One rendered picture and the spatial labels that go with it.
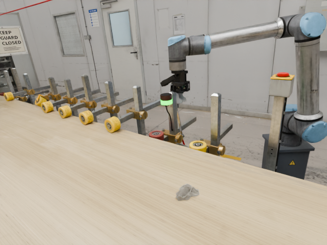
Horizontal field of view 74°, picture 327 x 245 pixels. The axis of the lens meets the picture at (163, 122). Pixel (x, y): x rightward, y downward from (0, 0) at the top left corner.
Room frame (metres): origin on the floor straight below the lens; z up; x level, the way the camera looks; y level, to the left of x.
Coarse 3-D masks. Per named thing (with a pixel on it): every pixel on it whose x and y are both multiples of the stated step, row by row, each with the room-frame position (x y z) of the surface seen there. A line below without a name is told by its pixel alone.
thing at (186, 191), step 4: (184, 184) 0.61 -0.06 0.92; (188, 184) 0.61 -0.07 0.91; (180, 188) 0.61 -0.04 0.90; (184, 188) 0.58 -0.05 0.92; (188, 188) 0.60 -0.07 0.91; (192, 188) 0.58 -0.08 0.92; (180, 192) 0.57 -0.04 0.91; (184, 192) 0.57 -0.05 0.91; (188, 192) 0.58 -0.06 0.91; (192, 192) 0.57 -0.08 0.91; (196, 192) 0.57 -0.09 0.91; (176, 196) 0.57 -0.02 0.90; (180, 196) 0.55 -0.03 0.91; (184, 196) 0.56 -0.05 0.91; (188, 196) 0.56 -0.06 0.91; (180, 200) 0.55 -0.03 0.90
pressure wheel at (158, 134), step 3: (150, 132) 1.07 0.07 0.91; (153, 132) 1.08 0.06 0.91; (156, 132) 1.06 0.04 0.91; (159, 132) 1.07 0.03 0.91; (162, 132) 1.06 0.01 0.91; (150, 135) 1.04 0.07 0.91; (153, 135) 1.03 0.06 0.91; (156, 135) 1.03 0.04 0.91; (159, 135) 1.03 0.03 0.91; (162, 135) 1.03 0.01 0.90; (156, 138) 1.02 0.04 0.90; (159, 138) 1.02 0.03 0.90; (162, 138) 1.03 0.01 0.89
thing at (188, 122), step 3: (192, 117) 1.36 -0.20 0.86; (195, 117) 1.36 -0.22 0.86; (186, 120) 1.32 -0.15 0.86; (189, 120) 1.32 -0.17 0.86; (192, 120) 1.33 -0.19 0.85; (195, 120) 1.36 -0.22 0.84; (183, 123) 1.27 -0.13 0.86; (186, 123) 1.27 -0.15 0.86; (189, 123) 1.30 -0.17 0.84; (183, 126) 1.24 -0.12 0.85; (186, 126) 1.27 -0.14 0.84; (183, 129) 1.24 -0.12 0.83; (165, 135) 1.12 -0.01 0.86; (165, 138) 1.09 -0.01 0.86
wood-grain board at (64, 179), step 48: (0, 96) 2.30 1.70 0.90; (0, 144) 1.08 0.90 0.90; (48, 144) 1.04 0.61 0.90; (96, 144) 0.99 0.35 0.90; (144, 144) 0.95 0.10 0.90; (0, 192) 0.66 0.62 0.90; (48, 192) 0.64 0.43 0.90; (96, 192) 0.62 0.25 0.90; (144, 192) 0.60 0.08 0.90; (240, 192) 0.56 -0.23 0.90; (288, 192) 0.55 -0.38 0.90; (0, 240) 0.45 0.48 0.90; (48, 240) 0.44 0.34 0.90; (96, 240) 0.43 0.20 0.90; (144, 240) 0.41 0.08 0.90; (192, 240) 0.40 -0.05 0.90; (240, 240) 0.39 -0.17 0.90; (288, 240) 0.38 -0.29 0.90
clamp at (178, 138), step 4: (164, 132) 1.14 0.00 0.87; (168, 132) 1.13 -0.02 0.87; (168, 136) 1.11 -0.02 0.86; (172, 136) 1.09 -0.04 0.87; (176, 136) 1.09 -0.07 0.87; (180, 136) 1.08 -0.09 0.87; (168, 140) 1.11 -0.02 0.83; (172, 140) 1.09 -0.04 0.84; (176, 140) 1.07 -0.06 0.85; (180, 140) 1.08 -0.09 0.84
